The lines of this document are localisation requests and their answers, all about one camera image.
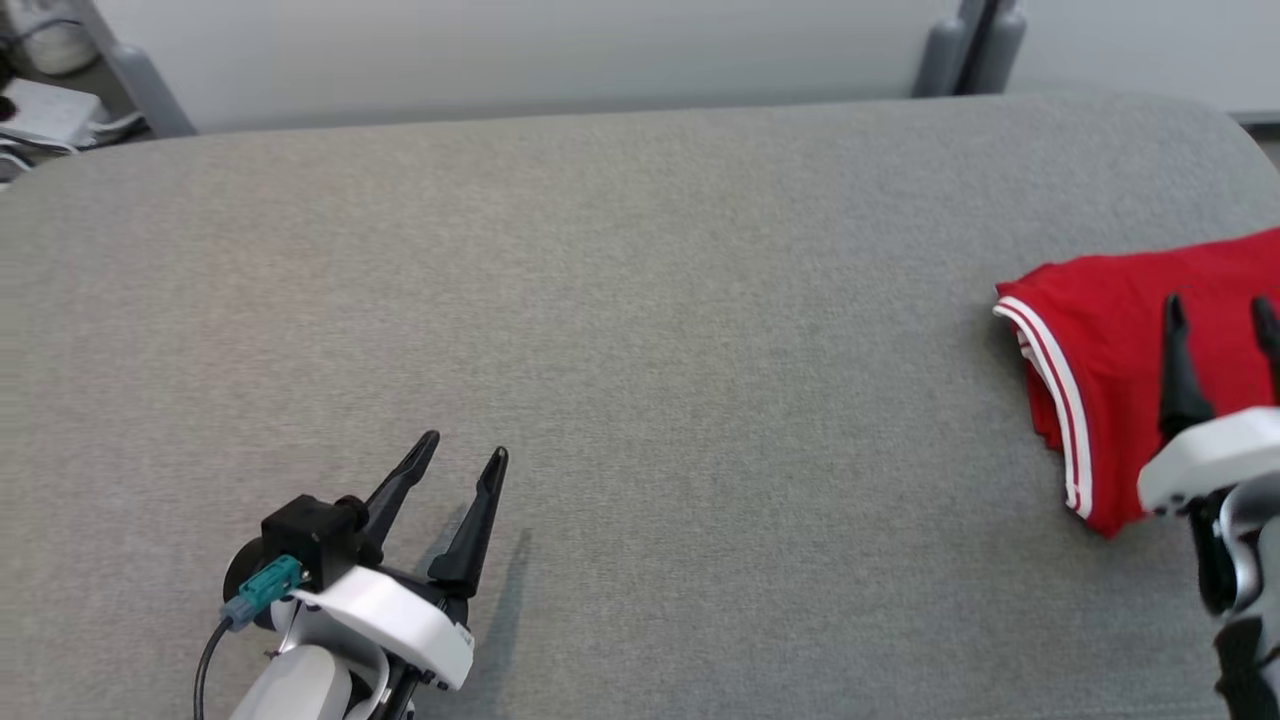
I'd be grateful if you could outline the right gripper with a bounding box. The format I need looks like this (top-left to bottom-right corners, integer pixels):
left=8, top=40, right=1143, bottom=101
left=1158, top=293, right=1280, bottom=616

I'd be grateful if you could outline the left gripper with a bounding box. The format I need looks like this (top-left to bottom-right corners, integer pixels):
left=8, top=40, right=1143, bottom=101
left=360, top=430, right=510, bottom=720

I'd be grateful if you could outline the red Bulls 23 jersey shirt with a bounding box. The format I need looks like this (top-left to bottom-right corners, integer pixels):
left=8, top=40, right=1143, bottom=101
left=993, top=228, right=1280, bottom=541

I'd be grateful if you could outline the white partition panel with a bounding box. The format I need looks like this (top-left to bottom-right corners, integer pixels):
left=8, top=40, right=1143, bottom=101
left=70, top=0, right=991, bottom=136
left=990, top=0, right=1280, bottom=126

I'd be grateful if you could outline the grey partition foot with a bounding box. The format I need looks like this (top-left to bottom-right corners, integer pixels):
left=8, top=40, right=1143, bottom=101
left=965, top=0, right=1029, bottom=96
left=100, top=40, right=196, bottom=138
left=912, top=15, right=971, bottom=98

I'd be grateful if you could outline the white power strip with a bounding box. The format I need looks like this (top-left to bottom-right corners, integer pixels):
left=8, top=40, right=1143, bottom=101
left=0, top=78, right=101, bottom=149

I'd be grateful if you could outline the white right camera bracket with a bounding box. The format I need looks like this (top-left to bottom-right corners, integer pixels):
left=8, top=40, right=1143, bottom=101
left=1137, top=407, right=1280, bottom=518

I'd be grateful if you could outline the white camera bracket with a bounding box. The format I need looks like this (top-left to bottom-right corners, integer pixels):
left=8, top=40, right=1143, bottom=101
left=1137, top=407, right=1280, bottom=518
left=292, top=565, right=476, bottom=691

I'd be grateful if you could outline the white left camera bracket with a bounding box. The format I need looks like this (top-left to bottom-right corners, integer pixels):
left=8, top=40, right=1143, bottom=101
left=292, top=565, right=476, bottom=691

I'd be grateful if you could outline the left camera cable teal connector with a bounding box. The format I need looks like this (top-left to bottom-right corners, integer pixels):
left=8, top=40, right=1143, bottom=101
left=193, top=555, right=306, bottom=720

